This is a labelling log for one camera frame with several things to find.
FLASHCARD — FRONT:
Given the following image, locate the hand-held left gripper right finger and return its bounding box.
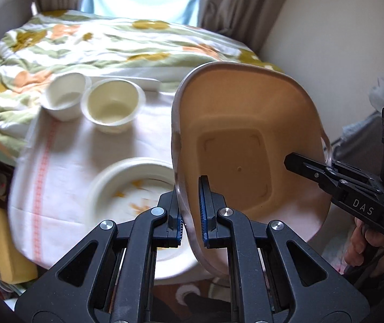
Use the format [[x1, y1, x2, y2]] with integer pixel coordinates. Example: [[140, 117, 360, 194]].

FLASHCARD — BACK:
[[198, 175, 371, 323]]

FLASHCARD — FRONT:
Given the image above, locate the cream bowl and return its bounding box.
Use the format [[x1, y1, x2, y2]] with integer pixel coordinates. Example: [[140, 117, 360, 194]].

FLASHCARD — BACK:
[[81, 79, 146, 134]]

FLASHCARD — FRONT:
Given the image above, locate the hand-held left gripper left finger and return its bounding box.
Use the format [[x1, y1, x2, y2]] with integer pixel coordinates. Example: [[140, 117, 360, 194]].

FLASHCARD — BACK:
[[15, 189, 183, 323]]

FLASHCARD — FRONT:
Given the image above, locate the grey headboard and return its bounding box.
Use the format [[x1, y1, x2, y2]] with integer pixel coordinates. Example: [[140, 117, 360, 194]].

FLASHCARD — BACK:
[[0, 0, 33, 71]]

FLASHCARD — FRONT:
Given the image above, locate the white tablecloth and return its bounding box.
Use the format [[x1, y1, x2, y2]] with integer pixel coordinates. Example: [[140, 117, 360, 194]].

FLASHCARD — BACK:
[[8, 84, 317, 281]]

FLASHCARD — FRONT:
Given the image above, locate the person's right hand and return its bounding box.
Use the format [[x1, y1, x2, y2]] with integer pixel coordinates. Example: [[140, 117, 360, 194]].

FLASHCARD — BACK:
[[344, 215, 384, 276]]

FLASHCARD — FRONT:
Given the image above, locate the floral striped blanket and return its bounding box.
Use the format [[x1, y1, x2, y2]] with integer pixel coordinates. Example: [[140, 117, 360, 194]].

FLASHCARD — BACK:
[[0, 10, 283, 167]]

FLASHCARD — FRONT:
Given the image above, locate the white cup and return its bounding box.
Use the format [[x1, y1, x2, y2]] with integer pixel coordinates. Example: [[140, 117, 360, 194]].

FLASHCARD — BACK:
[[40, 72, 92, 122]]

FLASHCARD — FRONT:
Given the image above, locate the white duck print plate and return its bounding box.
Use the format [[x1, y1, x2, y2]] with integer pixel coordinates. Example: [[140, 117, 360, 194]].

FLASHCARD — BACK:
[[86, 157, 201, 280]]

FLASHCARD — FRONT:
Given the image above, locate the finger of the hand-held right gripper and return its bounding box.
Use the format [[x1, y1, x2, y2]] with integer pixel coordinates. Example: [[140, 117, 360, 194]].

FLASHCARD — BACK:
[[284, 152, 384, 202]]

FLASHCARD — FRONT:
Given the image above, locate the dark floral rug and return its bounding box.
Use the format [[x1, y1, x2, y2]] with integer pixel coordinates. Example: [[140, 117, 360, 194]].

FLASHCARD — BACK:
[[153, 272, 236, 323]]

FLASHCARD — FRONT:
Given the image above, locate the grey garment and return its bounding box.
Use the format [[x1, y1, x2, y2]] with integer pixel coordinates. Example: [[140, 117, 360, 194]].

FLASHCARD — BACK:
[[327, 108, 384, 175]]

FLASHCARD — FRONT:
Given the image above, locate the yellow sponge block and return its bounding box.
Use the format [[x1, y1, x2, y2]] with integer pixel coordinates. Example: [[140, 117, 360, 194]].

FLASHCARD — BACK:
[[0, 200, 38, 285]]

